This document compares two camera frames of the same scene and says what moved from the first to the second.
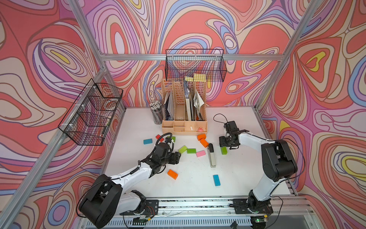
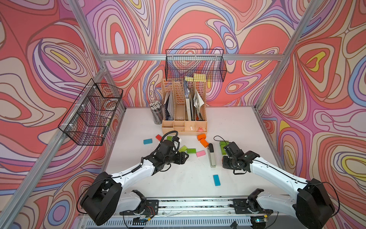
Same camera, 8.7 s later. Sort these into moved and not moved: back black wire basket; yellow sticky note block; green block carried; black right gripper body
Moved: black right gripper body
Not moved: back black wire basket; green block carried; yellow sticky note block
